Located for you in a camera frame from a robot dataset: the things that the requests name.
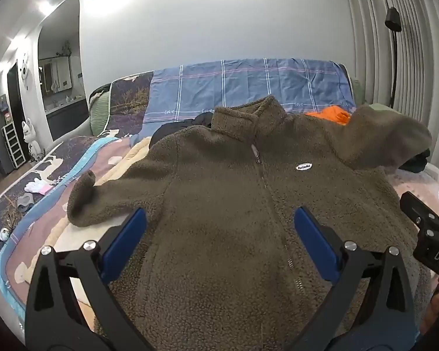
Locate brown fleece jacket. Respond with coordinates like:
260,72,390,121
66,95,433,351

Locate grey cloth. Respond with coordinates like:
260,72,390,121
16,194,35,213

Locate wall mirror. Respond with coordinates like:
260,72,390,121
38,56,74,94

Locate white wall figure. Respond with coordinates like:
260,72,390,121
19,53,30,88

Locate dark green garment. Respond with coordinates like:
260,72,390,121
399,148,431,173

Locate black floor lamp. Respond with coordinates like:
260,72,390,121
384,6,403,108

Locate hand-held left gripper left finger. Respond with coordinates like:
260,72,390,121
25,207,158,351

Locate printed blanket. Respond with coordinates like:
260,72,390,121
0,71,158,322

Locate pink bed sheet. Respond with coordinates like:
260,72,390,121
386,164,439,227

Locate black puffer jacket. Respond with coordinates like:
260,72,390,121
150,111,215,147

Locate orange garment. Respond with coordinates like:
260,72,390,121
303,105,353,127

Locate white shelf rack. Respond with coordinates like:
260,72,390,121
2,121,26,169

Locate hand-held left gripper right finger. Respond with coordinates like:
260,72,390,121
294,206,416,351

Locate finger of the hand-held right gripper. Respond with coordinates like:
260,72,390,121
400,191,439,229

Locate blue plaid sheet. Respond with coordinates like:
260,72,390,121
143,58,355,124

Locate white cat figurine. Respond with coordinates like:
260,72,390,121
22,118,44,161

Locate dark vanity cabinet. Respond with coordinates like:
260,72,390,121
46,99,90,141

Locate white and pink socks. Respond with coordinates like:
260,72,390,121
24,178,54,195

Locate white curtain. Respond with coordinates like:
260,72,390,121
342,0,439,176

